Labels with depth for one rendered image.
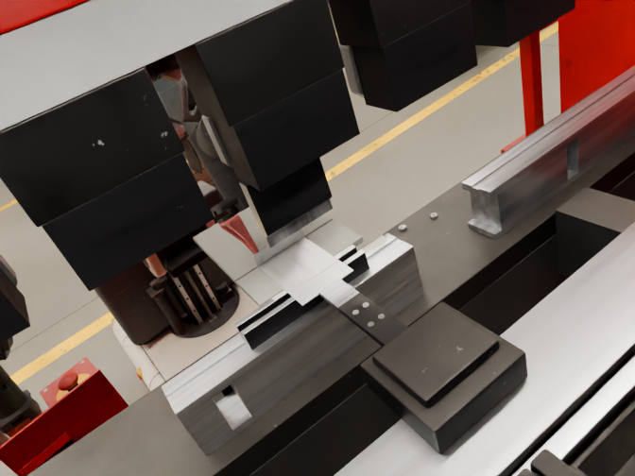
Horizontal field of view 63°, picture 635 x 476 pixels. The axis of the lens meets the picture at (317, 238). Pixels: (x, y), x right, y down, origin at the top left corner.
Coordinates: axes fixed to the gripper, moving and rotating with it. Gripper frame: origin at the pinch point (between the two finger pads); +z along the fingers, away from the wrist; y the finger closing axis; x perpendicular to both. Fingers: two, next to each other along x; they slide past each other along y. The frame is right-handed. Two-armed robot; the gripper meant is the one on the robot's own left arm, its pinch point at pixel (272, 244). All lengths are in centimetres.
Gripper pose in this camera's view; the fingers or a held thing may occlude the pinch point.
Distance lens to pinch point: 77.6
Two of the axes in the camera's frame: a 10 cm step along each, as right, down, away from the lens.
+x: -3.3, 0.5, 9.4
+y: 8.0, -5.1, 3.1
